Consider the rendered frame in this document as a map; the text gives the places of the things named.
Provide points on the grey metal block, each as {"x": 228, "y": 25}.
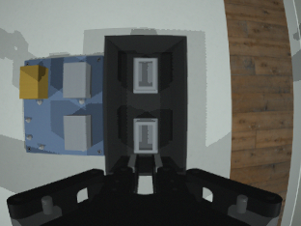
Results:
{"x": 77, "y": 80}
{"x": 78, "y": 132}
{"x": 144, "y": 138}
{"x": 145, "y": 79}

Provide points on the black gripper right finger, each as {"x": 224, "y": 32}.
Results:
{"x": 252, "y": 205}

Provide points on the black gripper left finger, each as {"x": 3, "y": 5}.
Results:
{"x": 47, "y": 202}

